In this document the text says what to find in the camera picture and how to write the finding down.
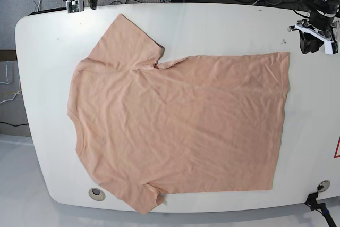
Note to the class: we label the peach T-shirt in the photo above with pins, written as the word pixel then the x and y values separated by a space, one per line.
pixel 196 124

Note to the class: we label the red warning sticker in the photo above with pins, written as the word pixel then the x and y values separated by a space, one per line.
pixel 337 153

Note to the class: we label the right table grommet hole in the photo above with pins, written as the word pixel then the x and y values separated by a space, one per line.
pixel 323 186

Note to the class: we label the table grommet hole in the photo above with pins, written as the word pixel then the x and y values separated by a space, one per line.
pixel 323 186
pixel 96 194

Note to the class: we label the left table grommet hole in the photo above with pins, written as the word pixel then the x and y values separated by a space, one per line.
pixel 96 194

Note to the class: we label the black clamp with cable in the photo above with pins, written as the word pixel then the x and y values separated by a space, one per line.
pixel 312 203

